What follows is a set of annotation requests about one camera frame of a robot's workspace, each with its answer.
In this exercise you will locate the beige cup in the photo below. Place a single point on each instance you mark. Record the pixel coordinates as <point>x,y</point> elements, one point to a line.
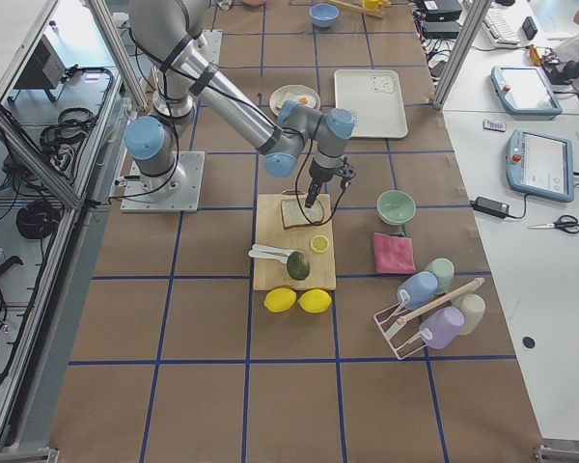
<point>472,306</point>

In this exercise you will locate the right whole yellow lemon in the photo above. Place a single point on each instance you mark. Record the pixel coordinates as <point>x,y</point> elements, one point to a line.
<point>315,301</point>

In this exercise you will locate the white plastic knife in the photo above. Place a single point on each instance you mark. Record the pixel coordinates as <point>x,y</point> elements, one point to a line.
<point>254,254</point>

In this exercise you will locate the white wire cup rack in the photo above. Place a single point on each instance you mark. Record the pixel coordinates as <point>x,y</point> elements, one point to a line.
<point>400,328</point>

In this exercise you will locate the lower teach pendant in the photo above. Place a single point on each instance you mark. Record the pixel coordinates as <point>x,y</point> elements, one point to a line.
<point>540,165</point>

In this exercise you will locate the blue cup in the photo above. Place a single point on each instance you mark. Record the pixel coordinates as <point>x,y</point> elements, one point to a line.
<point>417,290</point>

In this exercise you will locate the black power adapter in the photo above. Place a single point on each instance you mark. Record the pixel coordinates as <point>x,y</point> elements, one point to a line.
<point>490,207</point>

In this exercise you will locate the aluminium frame post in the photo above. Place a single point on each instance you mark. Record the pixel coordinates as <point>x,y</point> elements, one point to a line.
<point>470,28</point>

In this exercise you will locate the bread slice under egg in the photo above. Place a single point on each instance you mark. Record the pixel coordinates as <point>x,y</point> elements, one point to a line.
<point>287,96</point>

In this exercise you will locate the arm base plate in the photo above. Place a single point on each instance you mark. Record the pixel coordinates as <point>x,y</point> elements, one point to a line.
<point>209,44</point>
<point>181,192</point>

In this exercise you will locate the left whole yellow lemon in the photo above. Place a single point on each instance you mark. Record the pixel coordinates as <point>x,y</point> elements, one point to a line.
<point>280,299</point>

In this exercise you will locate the blue bowl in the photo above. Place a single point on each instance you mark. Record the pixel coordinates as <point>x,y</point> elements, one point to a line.
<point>324,15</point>

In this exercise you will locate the cream bear tray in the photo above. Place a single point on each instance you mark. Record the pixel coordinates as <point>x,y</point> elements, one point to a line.
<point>374,99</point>

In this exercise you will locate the whole yellow lemon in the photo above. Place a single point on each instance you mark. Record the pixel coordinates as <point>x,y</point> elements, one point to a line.
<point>280,299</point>
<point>315,301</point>

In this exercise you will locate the pink cloth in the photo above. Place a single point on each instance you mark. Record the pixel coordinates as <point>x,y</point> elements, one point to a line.
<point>393,254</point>

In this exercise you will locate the upper teach pendant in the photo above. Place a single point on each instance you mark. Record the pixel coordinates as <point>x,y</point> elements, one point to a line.
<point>525,91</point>

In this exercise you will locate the green cup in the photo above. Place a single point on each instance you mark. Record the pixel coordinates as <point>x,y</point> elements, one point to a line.
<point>444,271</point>

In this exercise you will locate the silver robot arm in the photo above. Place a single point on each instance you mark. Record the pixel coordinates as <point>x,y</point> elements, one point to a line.
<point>167,32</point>

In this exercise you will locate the white keyboard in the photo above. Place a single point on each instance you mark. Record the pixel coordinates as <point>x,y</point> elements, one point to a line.
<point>497,30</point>

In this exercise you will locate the green bowl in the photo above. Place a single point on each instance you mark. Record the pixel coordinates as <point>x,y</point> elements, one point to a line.
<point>395,207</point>

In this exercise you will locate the white round plate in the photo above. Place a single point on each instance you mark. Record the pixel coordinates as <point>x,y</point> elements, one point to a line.
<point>298,93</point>

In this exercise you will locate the lemon slice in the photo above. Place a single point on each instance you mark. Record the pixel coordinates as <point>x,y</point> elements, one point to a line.
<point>319,243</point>

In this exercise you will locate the yellow cup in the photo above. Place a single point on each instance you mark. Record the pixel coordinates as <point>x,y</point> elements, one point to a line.
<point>370,5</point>

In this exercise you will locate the white bread slice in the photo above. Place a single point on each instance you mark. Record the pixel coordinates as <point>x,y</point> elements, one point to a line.
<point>295,213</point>

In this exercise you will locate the teach pendant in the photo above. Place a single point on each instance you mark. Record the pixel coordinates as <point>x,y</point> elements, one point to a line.
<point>540,165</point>
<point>525,91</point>

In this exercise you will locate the fried egg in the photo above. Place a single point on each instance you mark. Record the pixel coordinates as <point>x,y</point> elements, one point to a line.
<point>307,100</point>

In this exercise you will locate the purple cup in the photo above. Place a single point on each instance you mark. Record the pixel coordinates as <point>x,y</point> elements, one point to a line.
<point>440,328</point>

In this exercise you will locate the green avocado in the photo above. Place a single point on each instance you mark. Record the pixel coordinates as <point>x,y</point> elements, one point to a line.
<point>298,266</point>

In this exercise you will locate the black scissors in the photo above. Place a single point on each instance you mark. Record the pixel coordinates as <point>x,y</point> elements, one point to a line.
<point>565,223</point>

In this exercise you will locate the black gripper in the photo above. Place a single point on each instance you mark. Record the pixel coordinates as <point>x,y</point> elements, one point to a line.
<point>319,173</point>

